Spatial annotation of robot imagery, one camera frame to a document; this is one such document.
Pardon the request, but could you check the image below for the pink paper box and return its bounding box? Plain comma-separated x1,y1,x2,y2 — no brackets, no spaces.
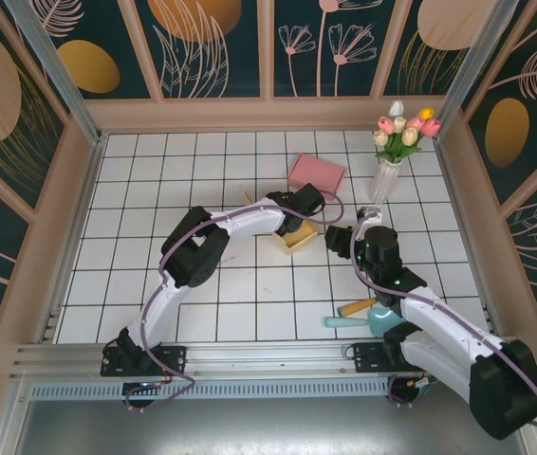
287,152,348,193

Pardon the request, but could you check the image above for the yellow paper box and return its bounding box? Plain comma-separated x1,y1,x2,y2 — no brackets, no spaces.
239,184,320,256

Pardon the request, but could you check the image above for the teal garden trowel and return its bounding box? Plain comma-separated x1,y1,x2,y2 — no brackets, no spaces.
324,306,405,338

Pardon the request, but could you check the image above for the white ribbed vase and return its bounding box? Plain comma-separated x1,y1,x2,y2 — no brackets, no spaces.
367,158,405,205

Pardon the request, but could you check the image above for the artificial tulip bouquet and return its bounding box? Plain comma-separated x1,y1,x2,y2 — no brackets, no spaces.
373,99,442,165

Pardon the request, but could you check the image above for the grey metal sheet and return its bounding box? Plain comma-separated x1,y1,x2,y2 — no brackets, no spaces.
0,397,537,455

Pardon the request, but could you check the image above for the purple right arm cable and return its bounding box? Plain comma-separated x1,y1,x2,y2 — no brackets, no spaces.
351,215,537,428

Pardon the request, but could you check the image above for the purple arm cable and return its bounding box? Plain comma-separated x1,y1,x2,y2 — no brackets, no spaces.
123,189,344,412
351,215,537,428

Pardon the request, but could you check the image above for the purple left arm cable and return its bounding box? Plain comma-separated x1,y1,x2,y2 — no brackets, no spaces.
123,189,344,412

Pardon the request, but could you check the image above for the teal garden rake wooden handle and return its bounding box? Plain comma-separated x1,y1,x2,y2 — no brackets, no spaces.
337,297,378,318

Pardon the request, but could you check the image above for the aluminium table edge rail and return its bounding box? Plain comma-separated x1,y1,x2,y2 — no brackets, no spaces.
434,136,507,338
35,134,108,343

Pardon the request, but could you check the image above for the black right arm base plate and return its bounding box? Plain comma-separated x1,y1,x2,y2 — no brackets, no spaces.
352,340,440,375

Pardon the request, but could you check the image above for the black round cable hub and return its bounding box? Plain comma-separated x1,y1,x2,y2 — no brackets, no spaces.
122,380,156,412
388,375,442,408

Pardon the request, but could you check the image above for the aluminium mounting rail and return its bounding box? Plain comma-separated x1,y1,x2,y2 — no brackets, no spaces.
9,337,530,380

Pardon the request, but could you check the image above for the slotted grey cable duct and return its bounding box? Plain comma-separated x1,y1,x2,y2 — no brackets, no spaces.
28,378,511,402

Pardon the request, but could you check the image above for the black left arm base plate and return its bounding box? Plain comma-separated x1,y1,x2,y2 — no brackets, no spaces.
101,344,188,378

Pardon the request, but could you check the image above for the aluminium frame post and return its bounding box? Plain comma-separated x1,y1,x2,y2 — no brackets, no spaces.
434,0,521,143
5,0,108,146

